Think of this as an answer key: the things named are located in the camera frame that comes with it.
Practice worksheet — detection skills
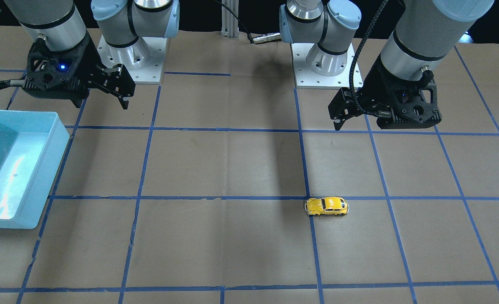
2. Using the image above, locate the black gripper near car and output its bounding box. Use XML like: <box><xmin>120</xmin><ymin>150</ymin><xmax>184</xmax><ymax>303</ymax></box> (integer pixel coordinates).
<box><xmin>328</xmin><ymin>57</ymin><xmax>441</xmax><ymax>131</ymax></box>

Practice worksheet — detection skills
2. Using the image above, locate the black gripper near bin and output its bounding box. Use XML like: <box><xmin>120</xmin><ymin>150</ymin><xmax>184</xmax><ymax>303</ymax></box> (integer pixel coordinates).
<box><xmin>23</xmin><ymin>33</ymin><xmax>136</xmax><ymax>110</ymax></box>

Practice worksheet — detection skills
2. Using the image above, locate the yellow beetle toy car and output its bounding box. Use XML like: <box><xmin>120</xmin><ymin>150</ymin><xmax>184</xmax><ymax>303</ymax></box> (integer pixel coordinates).
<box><xmin>304</xmin><ymin>197</ymin><xmax>349</xmax><ymax>216</ymax></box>

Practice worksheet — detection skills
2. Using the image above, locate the robot arm near blue bin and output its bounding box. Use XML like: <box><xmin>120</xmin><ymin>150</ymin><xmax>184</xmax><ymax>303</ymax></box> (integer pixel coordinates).
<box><xmin>0</xmin><ymin>0</ymin><xmax>180</xmax><ymax>110</ymax></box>

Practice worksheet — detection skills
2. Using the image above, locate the robot arm near yellow car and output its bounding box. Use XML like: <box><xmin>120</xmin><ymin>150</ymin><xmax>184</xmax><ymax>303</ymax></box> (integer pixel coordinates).
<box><xmin>279</xmin><ymin>0</ymin><xmax>494</xmax><ymax>130</ymax></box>

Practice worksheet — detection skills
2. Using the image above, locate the light blue plastic bin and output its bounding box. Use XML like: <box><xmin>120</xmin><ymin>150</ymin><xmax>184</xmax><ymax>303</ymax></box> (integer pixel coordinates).
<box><xmin>0</xmin><ymin>110</ymin><xmax>69</xmax><ymax>229</ymax></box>

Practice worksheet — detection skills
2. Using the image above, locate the metal base plate near bin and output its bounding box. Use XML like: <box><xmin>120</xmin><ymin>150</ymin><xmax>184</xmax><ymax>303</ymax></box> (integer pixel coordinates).
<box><xmin>98</xmin><ymin>36</ymin><xmax>169</xmax><ymax>85</ymax></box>

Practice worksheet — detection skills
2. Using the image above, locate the black cable on car-side arm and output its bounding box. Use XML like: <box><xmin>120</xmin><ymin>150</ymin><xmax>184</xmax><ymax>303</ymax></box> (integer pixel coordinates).
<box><xmin>349</xmin><ymin>0</ymin><xmax>390</xmax><ymax>116</ymax></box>

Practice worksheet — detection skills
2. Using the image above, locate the metal base plate near car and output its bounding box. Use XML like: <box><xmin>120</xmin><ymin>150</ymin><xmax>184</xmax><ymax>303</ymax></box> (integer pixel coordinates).
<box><xmin>291</xmin><ymin>43</ymin><xmax>355</xmax><ymax>89</ymax></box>

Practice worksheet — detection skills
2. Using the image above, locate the black cable with metal plug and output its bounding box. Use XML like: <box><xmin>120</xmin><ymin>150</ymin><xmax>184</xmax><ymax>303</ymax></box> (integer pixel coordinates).
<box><xmin>214</xmin><ymin>0</ymin><xmax>283</xmax><ymax>45</ymax></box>

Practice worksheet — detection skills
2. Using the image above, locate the aluminium frame post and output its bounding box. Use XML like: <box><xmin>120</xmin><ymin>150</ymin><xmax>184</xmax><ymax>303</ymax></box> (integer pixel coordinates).
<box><xmin>221</xmin><ymin>0</ymin><xmax>239</xmax><ymax>40</ymax></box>

